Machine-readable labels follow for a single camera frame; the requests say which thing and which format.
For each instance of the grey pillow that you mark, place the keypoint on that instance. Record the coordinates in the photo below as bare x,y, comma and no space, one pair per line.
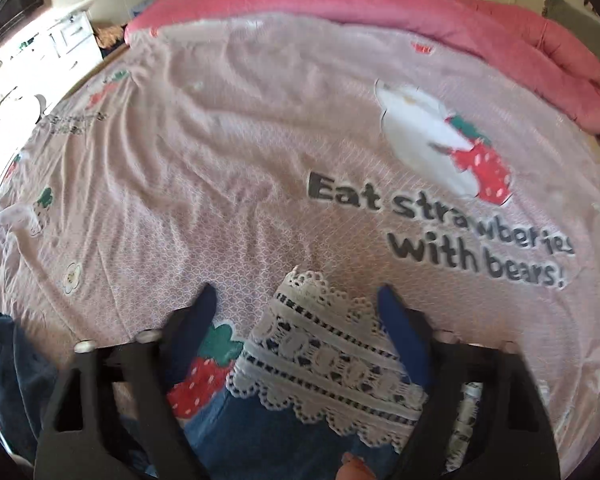
580,23

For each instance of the blue denim pants lace trim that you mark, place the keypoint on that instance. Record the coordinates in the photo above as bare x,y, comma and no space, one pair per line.
281,387

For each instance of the person's right hand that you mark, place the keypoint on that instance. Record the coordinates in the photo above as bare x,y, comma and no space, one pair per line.
354,468

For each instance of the pink fluffy blanket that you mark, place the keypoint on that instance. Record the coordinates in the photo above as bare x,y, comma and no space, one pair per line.
537,53

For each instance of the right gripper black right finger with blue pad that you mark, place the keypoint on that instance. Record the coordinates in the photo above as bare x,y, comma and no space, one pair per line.
483,417

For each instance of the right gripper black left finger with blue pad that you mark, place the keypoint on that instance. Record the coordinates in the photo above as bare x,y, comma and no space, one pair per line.
109,417

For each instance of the white dresser with drawers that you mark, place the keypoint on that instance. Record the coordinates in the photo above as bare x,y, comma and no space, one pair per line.
40,64

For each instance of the pink strawberry bear bed sheet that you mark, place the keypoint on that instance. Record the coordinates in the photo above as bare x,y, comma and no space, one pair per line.
241,150

